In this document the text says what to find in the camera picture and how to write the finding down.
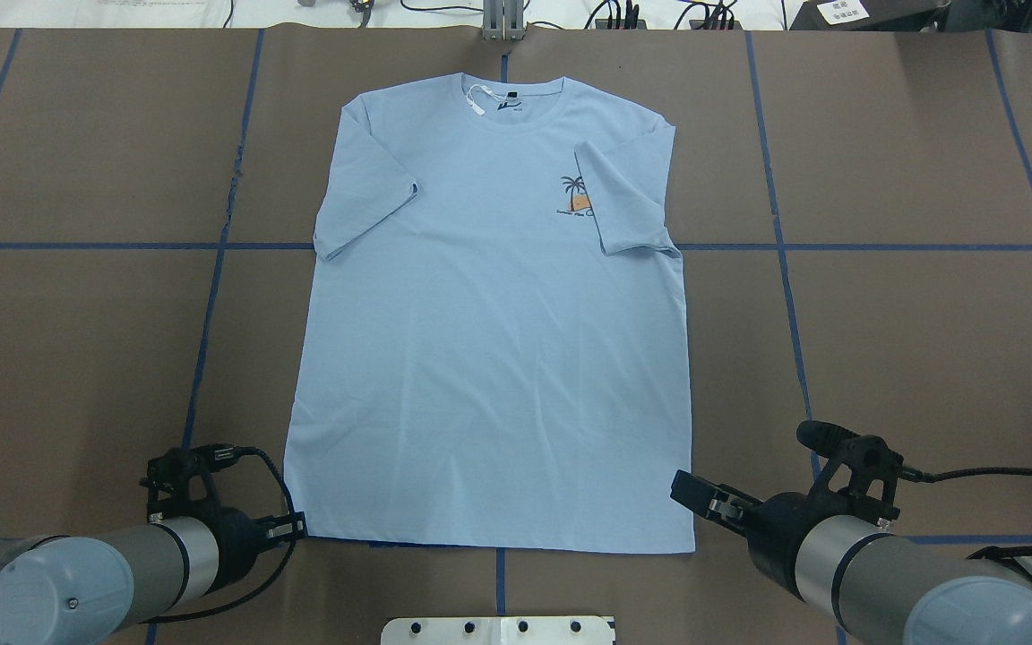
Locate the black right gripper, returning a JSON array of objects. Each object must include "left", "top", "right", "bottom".
[{"left": 670, "top": 469, "right": 826, "bottom": 596}]

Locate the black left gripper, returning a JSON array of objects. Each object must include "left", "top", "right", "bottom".
[{"left": 209, "top": 507, "right": 307, "bottom": 588}]

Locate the light blue t-shirt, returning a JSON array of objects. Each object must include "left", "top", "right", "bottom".
[{"left": 284, "top": 73, "right": 695, "bottom": 555}]

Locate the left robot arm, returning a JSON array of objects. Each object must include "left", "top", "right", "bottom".
[{"left": 0, "top": 510, "right": 305, "bottom": 644}]

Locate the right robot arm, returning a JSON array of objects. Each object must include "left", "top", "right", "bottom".
[{"left": 671, "top": 470, "right": 1032, "bottom": 644}]

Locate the brown paper table cover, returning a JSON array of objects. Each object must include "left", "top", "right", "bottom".
[{"left": 0, "top": 25, "right": 1032, "bottom": 645}]

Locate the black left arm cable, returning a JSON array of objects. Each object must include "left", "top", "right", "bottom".
[{"left": 135, "top": 446, "right": 302, "bottom": 625}]

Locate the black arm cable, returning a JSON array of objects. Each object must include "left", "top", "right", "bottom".
[
  {"left": 901, "top": 464, "right": 1032, "bottom": 485},
  {"left": 135, "top": 446, "right": 302, "bottom": 625}
]

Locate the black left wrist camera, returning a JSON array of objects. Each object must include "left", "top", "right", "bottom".
[{"left": 139, "top": 443, "right": 240, "bottom": 526}]

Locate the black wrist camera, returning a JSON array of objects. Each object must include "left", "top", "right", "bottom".
[
  {"left": 797, "top": 420, "right": 905, "bottom": 529},
  {"left": 139, "top": 443, "right": 240, "bottom": 526}
]

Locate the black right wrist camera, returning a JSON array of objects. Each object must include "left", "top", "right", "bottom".
[{"left": 797, "top": 420, "right": 905, "bottom": 529}]

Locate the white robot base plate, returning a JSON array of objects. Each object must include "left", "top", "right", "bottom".
[{"left": 380, "top": 615, "right": 618, "bottom": 644}]

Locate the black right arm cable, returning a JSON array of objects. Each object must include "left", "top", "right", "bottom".
[{"left": 901, "top": 464, "right": 1032, "bottom": 485}]

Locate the aluminium frame post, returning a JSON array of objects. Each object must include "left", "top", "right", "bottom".
[{"left": 482, "top": 0, "right": 527, "bottom": 41}]

